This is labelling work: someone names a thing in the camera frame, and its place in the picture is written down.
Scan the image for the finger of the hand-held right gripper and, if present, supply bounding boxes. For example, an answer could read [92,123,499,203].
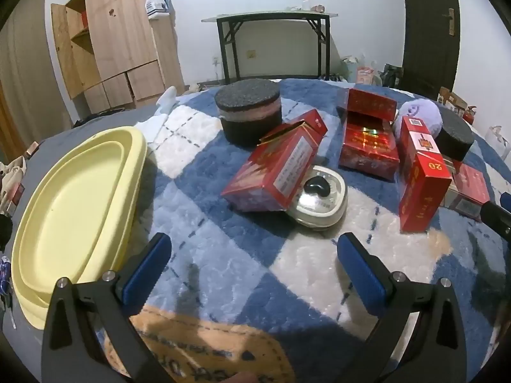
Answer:
[480,192,511,243]

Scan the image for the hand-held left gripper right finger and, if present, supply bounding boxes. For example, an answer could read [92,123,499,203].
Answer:
[336,232,468,383]

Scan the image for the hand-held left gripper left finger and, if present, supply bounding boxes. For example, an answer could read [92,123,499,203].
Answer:
[41,232,176,383]

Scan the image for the red and silver cigarette box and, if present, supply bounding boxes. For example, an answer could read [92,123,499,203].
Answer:
[442,159,491,221]

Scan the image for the red white-panel cigarette box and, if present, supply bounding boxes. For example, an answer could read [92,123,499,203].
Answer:
[398,116,454,233]

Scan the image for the white round case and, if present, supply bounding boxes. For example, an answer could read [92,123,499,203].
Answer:
[285,164,349,230]

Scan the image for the plain black foam disc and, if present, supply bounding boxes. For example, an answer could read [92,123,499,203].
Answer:
[435,109,476,163]

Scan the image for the yellow plastic basin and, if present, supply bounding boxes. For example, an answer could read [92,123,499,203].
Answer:
[11,125,149,332]

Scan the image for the shiny holographic red cigarette box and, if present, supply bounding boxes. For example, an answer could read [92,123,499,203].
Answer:
[336,87,400,181]

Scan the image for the red cigarette box gold foil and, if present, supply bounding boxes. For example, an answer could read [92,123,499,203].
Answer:
[221,109,329,213]

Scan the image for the black foam cylinder pink band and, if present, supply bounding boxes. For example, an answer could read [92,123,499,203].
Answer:
[214,80,282,144]

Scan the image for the blue white checked blanket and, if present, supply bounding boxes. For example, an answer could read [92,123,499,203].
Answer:
[92,78,511,383]

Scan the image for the purple plush ball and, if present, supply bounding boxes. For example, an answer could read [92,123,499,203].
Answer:
[393,100,443,141]

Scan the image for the beige cloth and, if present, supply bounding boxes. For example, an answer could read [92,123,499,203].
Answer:
[0,156,27,212]

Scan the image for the light blue white cloth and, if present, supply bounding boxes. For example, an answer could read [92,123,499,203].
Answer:
[138,86,179,144]

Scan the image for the black bag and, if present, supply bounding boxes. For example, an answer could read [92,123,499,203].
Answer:
[381,64,402,87]

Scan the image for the dark door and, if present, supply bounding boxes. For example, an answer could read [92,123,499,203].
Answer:
[400,0,461,92]

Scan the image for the beige curtain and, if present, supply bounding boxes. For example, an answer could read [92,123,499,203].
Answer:
[0,8,73,138]

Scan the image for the wooden wardrobe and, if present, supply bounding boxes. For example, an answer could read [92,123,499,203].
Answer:
[51,0,185,114]

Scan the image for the white printed plastic bag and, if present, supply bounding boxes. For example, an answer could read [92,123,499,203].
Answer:
[146,0,171,21]

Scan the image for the black folding table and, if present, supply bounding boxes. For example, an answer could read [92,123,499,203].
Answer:
[202,11,339,84]

